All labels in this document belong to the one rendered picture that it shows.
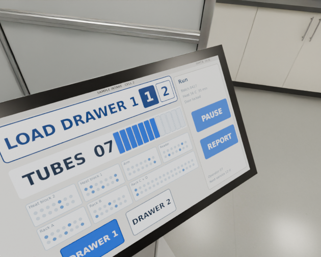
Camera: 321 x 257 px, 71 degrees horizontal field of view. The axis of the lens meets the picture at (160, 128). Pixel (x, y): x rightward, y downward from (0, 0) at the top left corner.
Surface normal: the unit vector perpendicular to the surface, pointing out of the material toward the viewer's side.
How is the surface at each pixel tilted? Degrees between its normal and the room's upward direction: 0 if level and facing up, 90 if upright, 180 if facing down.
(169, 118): 50
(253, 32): 90
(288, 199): 0
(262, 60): 90
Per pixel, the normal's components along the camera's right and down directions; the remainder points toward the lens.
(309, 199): 0.04, -0.73
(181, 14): -0.18, 0.67
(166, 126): 0.45, -0.01
